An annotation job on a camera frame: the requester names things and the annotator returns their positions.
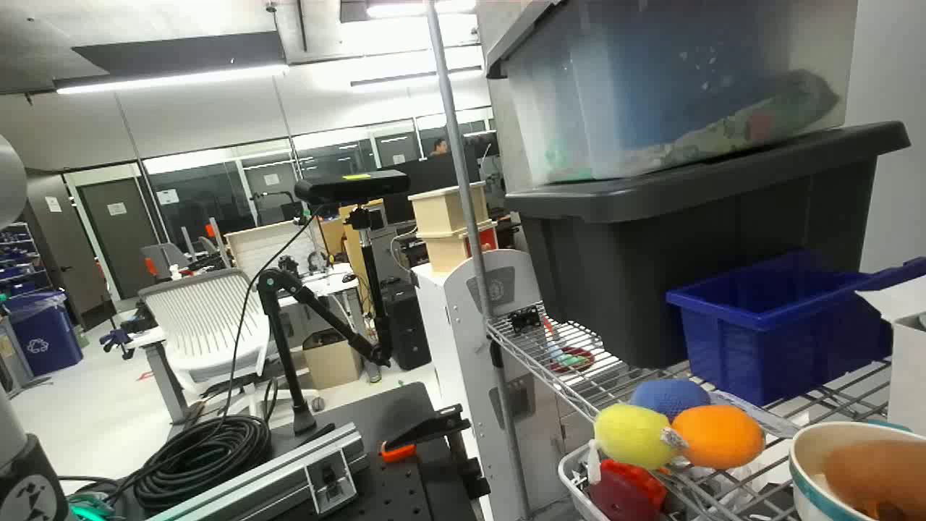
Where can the cardboard box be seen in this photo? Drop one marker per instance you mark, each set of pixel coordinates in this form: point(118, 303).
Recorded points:
point(331, 362)

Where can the blue box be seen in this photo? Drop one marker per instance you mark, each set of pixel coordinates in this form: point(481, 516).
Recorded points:
point(767, 340)

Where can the white box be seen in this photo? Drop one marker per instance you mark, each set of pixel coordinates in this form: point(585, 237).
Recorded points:
point(908, 362)

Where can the stack of beige boxes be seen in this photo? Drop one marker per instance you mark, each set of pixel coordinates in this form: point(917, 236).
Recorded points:
point(448, 224)

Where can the black binder clip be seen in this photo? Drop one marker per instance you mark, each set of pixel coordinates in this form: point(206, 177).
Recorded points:
point(525, 319)

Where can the black computer tower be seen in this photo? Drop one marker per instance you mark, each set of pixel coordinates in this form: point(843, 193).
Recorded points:
point(406, 325)

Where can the person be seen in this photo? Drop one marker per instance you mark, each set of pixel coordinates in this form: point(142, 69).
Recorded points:
point(438, 147)

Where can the red small dish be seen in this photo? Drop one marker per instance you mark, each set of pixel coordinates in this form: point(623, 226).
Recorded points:
point(573, 359)

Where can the dark grey storage bin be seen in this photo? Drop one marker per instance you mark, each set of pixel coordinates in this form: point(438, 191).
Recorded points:
point(636, 275)

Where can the white plastic basket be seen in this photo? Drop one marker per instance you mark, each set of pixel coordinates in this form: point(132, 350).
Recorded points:
point(575, 477)

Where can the clear storage bin with lid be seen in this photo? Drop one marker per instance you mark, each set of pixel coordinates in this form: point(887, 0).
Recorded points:
point(651, 79)

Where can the white office chair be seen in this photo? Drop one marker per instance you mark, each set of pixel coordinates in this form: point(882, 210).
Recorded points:
point(202, 311)

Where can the red plastic toy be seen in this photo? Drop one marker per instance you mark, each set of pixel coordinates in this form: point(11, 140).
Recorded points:
point(626, 493)

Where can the white desk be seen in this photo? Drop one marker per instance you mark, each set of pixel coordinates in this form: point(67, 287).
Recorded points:
point(163, 369)

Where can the white bowl with teal rim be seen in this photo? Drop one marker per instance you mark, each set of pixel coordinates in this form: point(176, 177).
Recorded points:
point(806, 470)

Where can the blue recycling bin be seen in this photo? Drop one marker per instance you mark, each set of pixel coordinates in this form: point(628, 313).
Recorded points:
point(47, 336)

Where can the shelf with blue bins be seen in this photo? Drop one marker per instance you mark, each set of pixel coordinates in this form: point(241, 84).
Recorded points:
point(18, 260)

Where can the camera on mount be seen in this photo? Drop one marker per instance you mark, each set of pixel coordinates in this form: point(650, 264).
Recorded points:
point(347, 187)

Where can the aluminium extrusion rail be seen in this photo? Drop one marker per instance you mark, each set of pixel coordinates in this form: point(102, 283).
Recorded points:
point(289, 467)

